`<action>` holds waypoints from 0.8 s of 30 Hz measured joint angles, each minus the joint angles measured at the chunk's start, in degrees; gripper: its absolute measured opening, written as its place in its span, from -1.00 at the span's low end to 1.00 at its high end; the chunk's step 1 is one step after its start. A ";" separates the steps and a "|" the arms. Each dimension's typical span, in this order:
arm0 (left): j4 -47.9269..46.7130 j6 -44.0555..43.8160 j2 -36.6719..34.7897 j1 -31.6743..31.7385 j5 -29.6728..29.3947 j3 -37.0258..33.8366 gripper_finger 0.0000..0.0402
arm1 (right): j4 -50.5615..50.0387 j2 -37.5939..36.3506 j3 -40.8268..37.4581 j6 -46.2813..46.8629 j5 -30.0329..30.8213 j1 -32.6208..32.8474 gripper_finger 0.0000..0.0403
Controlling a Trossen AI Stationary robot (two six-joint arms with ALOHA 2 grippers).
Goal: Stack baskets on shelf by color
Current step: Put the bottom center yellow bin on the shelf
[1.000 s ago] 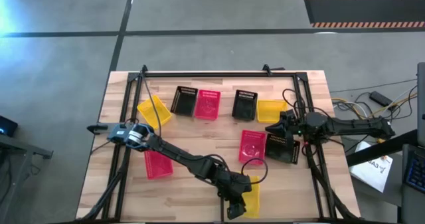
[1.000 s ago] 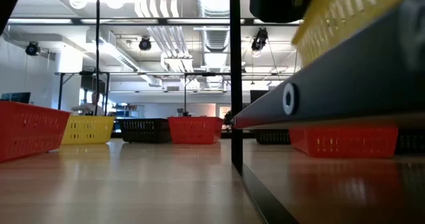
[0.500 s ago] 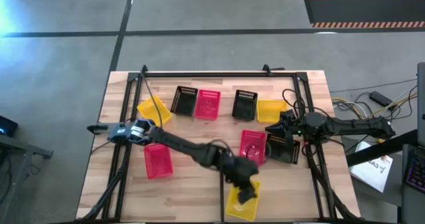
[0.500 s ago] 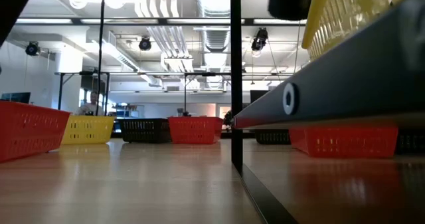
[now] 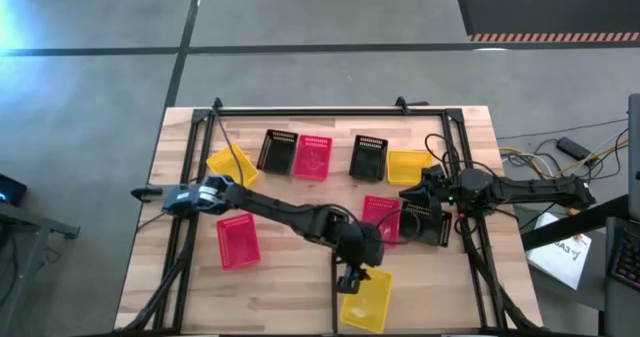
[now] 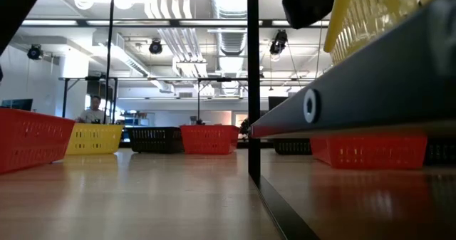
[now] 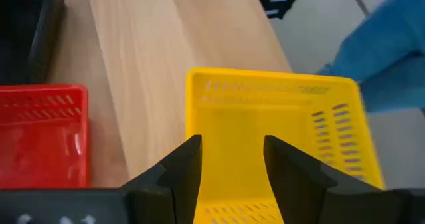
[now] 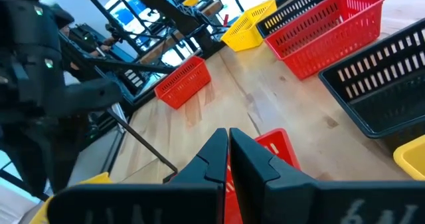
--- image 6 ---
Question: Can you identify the black overhead frame bar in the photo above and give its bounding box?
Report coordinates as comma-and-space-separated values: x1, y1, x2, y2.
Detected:
20, 18, 331, 28

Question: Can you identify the black metal shelf rack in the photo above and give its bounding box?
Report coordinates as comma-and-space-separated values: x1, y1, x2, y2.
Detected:
247, 0, 456, 240

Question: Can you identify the blue storage rack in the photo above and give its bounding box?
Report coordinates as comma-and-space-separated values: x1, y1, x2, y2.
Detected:
120, 110, 150, 127

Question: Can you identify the red plastic basket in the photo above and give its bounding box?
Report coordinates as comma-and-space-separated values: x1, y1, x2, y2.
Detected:
180, 124, 241, 155
0, 107, 76, 175
309, 135, 429, 170

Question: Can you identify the black plastic basket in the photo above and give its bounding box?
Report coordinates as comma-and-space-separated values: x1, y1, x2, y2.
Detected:
273, 137, 313, 156
125, 126, 185, 155
423, 137, 456, 167

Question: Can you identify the person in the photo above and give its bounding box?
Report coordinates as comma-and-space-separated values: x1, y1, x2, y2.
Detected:
75, 95, 107, 125

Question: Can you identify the black computer monitor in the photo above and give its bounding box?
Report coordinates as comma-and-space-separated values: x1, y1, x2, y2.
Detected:
0, 98, 34, 112

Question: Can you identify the black background rig frame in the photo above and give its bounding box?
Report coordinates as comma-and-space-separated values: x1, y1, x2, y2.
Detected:
195, 76, 249, 126
58, 75, 119, 125

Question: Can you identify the silver round ceiling duct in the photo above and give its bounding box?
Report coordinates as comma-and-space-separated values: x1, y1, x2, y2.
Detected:
212, 0, 249, 56

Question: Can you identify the yellow plastic basket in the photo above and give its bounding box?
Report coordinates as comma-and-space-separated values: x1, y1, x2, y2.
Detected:
65, 122, 125, 156
323, 0, 453, 66

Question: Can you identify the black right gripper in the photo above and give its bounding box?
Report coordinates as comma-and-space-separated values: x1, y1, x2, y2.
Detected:
282, 0, 339, 30

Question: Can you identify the green potted plant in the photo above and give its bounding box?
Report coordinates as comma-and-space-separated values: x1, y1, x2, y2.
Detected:
239, 118, 251, 141

